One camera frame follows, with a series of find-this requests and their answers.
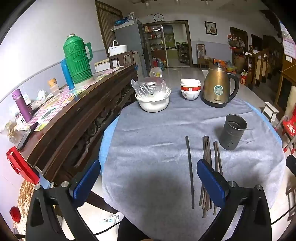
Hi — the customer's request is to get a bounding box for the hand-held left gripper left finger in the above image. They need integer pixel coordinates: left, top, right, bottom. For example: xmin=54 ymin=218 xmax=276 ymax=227
xmin=25 ymin=159 xmax=101 ymax=241

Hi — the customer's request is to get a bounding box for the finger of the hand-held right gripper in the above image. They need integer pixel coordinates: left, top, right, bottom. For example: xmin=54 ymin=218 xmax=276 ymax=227
xmin=286 ymin=155 xmax=296 ymax=172

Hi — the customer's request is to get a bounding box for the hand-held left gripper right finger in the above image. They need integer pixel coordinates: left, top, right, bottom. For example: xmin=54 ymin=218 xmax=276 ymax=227
xmin=196 ymin=159 xmax=272 ymax=241

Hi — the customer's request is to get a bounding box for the bunch of brown wooden chopsticks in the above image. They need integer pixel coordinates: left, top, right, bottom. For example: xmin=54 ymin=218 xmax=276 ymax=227
xmin=199 ymin=136 xmax=223 ymax=219

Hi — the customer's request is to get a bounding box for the dark grey chopstick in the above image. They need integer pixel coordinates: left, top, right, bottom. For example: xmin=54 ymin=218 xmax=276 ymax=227
xmin=186 ymin=136 xmax=195 ymax=209
xmin=185 ymin=136 xmax=193 ymax=208

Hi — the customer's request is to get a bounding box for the grey perforated chopstick holder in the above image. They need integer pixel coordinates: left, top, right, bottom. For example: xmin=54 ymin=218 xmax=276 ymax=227
xmin=219 ymin=113 xmax=247 ymax=151

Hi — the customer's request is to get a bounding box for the blue table cover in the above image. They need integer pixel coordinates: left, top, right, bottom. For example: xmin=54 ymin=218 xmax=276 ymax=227
xmin=98 ymin=100 xmax=283 ymax=176

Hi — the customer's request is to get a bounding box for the dark carved wooden sideboard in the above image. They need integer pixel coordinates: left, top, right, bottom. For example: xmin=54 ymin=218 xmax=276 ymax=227
xmin=17 ymin=62 xmax=139 ymax=186

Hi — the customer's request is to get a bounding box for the white step stool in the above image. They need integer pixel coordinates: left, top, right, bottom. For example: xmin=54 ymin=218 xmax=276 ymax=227
xmin=262 ymin=102 xmax=280 ymax=123

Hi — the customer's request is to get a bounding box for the grey tablecloth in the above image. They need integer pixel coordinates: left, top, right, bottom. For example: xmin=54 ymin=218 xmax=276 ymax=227
xmin=102 ymin=87 xmax=286 ymax=233

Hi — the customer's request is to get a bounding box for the red box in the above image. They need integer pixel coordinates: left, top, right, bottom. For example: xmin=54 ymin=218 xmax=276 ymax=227
xmin=6 ymin=146 xmax=40 ymax=184

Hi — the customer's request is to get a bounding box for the black phone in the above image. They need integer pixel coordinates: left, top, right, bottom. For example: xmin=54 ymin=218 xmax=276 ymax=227
xmin=17 ymin=123 xmax=38 ymax=150

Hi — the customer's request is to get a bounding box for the red ball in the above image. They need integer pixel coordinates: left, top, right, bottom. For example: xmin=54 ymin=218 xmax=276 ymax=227
xmin=9 ymin=206 xmax=21 ymax=223

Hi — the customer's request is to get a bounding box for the pink checkered cloth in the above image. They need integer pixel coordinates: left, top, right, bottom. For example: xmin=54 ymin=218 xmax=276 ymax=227
xmin=14 ymin=66 xmax=124 ymax=132

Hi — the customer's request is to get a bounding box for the white bowl with red mark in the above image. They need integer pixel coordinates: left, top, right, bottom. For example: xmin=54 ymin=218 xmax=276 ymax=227
xmin=181 ymin=90 xmax=201 ymax=101

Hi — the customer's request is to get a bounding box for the gold electric kettle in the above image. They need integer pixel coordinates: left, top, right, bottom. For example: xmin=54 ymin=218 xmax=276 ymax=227
xmin=201 ymin=61 xmax=240 ymax=108

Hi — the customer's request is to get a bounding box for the white plastic basin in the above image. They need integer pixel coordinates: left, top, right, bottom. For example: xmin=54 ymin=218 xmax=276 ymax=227
xmin=135 ymin=89 xmax=171 ymax=113

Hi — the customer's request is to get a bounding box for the clear cup with yellow label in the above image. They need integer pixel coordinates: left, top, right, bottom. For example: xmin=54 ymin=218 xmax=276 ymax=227
xmin=48 ymin=77 xmax=61 ymax=96

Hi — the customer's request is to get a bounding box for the purple bottle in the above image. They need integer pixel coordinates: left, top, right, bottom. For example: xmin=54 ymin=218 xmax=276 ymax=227
xmin=12 ymin=89 xmax=33 ymax=123

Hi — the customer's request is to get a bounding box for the wooden stair railing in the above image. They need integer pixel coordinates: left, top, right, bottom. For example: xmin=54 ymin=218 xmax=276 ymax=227
xmin=245 ymin=45 xmax=282 ymax=88

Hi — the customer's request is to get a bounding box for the plain white bowl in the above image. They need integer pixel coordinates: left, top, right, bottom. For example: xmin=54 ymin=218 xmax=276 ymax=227
xmin=180 ymin=79 xmax=201 ymax=87

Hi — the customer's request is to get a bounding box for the blue thermos flask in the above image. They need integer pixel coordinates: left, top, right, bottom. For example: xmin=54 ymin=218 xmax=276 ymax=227
xmin=60 ymin=58 xmax=75 ymax=91

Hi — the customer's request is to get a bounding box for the clear plastic bag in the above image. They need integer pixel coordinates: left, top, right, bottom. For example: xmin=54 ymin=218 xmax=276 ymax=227
xmin=131 ymin=77 xmax=170 ymax=98

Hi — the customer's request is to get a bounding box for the white rectangular container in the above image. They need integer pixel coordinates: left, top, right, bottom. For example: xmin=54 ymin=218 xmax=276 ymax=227
xmin=95 ymin=59 xmax=111 ymax=73

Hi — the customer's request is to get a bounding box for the green thermos jug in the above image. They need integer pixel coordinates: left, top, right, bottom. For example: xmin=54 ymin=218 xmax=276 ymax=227
xmin=63 ymin=34 xmax=93 ymax=84

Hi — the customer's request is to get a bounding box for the clear glass bowl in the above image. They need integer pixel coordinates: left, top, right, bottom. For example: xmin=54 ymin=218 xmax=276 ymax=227
xmin=149 ymin=67 xmax=163 ymax=78

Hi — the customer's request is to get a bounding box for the dark wooden chair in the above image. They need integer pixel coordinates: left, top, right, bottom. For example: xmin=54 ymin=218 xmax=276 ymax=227
xmin=109 ymin=51 xmax=134 ymax=69

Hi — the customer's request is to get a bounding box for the light wooden chair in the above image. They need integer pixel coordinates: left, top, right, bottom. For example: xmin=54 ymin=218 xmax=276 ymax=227
xmin=196 ymin=44 xmax=210 ymax=69

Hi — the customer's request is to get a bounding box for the grey refrigerator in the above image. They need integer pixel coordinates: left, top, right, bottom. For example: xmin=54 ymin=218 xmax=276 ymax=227
xmin=112 ymin=19 xmax=148 ymax=78

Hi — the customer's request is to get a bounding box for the shelf with bottles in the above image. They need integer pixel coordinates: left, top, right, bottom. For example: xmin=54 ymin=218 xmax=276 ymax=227
xmin=143 ymin=23 xmax=167 ymax=67

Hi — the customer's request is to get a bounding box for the brown wooden door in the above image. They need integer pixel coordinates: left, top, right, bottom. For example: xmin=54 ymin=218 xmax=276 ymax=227
xmin=95 ymin=0 xmax=123 ymax=56

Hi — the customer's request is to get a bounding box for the wall calendar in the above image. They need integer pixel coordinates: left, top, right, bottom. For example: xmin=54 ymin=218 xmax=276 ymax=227
xmin=279 ymin=20 xmax=296 ymax=58

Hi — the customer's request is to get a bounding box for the white pot with handle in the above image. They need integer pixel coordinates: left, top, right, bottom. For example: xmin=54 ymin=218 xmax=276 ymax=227
xmin=108 ymin=40 xmax=128 ymax=56

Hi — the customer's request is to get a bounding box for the framed wall picture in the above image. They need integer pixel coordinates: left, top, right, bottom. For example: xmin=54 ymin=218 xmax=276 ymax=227
xmin=204 ymin=21 xmax=218 ymax=36

